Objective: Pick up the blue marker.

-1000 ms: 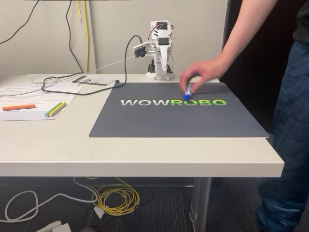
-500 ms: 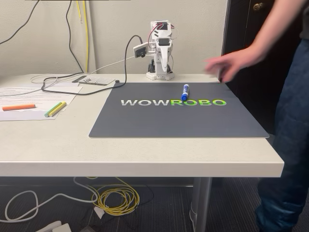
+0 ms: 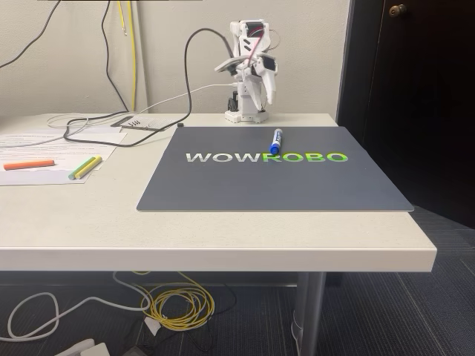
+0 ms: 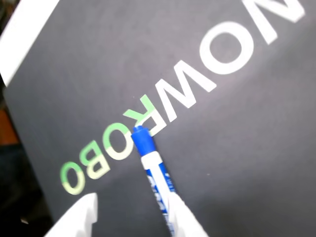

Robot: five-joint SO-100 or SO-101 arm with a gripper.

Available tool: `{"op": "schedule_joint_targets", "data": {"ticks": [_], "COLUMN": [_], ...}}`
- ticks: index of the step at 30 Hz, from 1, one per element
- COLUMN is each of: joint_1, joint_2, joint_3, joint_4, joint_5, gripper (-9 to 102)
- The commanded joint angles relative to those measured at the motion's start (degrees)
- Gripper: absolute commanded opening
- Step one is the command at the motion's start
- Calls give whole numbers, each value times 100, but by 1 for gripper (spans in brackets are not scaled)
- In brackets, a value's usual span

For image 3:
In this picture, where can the blue dry erase marker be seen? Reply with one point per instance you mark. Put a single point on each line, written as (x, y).
(276, 141)

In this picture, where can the yellow marker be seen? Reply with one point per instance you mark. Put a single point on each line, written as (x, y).
(90, 168)

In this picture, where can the green marker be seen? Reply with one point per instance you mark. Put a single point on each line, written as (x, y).
(82, 167)

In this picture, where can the orange marker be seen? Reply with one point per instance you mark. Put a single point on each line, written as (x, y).
(29, 164)

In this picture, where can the dark WOWROBO mat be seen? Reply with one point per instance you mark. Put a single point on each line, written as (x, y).
(259, 185)

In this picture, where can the grey perforated plate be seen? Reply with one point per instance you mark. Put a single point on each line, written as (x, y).
(156, 124)

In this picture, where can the dark door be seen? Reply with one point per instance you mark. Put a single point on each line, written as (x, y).
(408, 111)

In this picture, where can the brass door knob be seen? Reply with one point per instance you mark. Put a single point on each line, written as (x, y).
(398, 10)

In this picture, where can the plain white paper sheet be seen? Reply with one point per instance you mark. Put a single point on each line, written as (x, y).
(107, 136)
(37, 178)

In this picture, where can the grey metal table leg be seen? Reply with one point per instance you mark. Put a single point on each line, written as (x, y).
(310, 315)

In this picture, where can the printed paper sheet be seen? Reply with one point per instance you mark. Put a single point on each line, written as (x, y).
(33, 150)

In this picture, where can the white power strip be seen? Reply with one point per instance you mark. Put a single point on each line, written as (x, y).
(89, 350)

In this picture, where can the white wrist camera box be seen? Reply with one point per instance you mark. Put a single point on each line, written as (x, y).
(228, 65)

